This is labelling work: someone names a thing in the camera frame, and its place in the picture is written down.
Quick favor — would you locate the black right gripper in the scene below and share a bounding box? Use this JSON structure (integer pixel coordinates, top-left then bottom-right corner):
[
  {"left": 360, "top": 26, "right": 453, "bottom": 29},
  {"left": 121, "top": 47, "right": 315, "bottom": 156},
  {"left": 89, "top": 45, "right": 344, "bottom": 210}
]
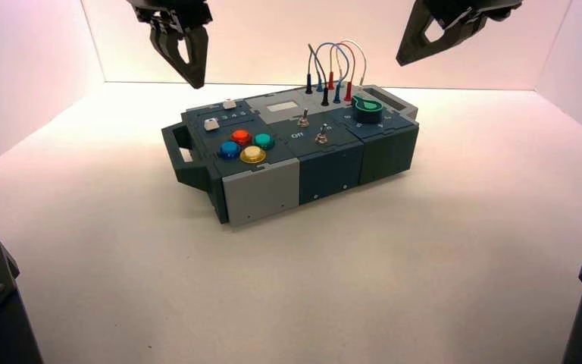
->
[{"left": 396, "top": 0, "right": 523, "bottom": 66}]

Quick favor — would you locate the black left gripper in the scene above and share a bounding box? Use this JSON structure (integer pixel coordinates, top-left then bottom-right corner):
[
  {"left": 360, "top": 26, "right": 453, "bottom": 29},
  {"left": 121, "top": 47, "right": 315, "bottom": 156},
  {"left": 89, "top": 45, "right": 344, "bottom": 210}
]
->
[{"left": 127, "top": 0, "right": 214, "bottom": 90}]

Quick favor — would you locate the green rotary knob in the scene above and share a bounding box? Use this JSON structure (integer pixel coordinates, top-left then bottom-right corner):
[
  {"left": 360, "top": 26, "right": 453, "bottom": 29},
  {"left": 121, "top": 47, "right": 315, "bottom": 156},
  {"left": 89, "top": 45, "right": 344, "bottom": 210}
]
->
[{"left": 351, "top": 95, "right": 384, "bottom": 125}]

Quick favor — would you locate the blue round push button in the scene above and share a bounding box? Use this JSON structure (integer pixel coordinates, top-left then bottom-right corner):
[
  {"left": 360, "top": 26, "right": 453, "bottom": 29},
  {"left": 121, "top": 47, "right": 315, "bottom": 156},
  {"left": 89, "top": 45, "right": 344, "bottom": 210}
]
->
[{"left": 217, "top": 141, "right": 242, "bottom": 160}]

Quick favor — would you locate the yellow round push button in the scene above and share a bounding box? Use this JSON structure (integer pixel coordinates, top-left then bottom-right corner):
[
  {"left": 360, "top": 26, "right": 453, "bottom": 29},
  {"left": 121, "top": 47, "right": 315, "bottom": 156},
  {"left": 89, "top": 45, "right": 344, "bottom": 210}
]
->
[{"left": 239, "top": 146, "right": 267, "bottom": 165}]

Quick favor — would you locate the teal and grey control box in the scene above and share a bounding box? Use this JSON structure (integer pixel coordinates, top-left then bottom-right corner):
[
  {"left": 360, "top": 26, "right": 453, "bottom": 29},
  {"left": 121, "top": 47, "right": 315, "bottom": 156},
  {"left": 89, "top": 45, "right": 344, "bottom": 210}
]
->
[{"left": 161, "top": 84, "right": 420, "bottom": 226}]

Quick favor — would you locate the white jumper cable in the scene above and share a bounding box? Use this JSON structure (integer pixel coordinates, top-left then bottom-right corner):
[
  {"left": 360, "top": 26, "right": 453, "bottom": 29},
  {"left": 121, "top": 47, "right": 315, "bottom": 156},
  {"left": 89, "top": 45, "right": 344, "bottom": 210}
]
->
[{"left": 335, "top": 39, "right": 368, "bottom": 86}]

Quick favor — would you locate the red banana plug cable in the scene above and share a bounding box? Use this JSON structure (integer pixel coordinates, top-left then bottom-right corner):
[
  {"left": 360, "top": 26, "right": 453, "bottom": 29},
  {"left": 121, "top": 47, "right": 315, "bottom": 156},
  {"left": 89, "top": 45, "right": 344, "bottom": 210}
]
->
[{"left": 326, "top": 42, "right": 357, "bottom": 103}]

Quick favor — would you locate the blue banana plug cable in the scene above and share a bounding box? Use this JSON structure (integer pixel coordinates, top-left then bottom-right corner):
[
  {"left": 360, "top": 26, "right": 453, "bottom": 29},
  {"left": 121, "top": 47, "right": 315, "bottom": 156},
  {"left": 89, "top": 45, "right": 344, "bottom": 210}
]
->
[{"left": 315, "top": 42, "right": 350, "bottom": 105}]

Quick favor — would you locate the black banana plug cable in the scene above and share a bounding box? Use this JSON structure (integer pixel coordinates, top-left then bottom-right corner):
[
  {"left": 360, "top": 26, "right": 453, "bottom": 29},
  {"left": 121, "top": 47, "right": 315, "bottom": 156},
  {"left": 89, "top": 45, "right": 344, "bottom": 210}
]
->
[{"left": 305, "top": 43, "right": 330, "bottom": 107}]

